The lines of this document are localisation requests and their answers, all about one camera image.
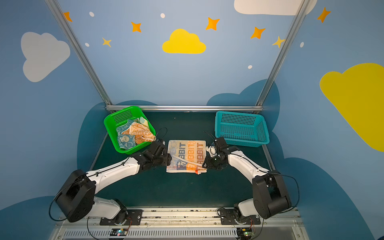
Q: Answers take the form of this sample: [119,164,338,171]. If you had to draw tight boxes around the left controller circuit board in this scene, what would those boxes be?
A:
[110,229,129,237]

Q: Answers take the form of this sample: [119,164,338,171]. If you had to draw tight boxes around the right aluminium frame post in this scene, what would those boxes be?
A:
[255,0,311,112]

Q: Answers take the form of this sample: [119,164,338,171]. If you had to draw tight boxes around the horizontal aluminium frame bar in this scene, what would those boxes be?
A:
[105,104,264,112]

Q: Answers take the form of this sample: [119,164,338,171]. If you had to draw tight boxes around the aluminium mounting rail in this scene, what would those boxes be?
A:
[50,207,309,240]

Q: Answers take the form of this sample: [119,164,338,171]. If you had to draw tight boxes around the left aluminium frame post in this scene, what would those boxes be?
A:
[45,0,113,105]

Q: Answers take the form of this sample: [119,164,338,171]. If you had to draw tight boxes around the aluminium frame post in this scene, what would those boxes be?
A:
[255,0,311,112]
[45,0,113,105]

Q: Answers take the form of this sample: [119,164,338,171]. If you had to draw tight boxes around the teal yellow patterned towel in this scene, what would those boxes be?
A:
[116,117,149,150]

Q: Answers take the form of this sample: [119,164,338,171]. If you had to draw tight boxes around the controller circuit board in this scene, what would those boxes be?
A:
[110,229,129,237]
[236,228,254,240]

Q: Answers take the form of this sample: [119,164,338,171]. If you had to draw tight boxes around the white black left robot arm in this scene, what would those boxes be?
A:
[53,140,172,226]

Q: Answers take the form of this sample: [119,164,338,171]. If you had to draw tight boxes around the right controller circuit board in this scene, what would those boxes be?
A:
[236,228,254,240]

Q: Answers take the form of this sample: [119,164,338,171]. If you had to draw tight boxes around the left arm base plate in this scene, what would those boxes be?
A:
[100,209,143,226]

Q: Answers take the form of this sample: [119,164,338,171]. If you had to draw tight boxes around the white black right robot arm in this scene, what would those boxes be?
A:
[203,137,293,220]

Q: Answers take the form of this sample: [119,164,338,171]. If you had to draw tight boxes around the orange bunny print towel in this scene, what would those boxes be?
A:
[122,122,156,145]

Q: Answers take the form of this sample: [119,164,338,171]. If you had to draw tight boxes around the rabbit letter print towel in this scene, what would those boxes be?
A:
[166,140,207,175]

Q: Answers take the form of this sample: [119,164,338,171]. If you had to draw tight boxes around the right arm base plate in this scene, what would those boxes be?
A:
[217,208,261,225]

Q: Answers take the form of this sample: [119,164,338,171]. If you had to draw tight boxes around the teal plastic basket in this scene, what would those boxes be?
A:
[215,111,270,148]

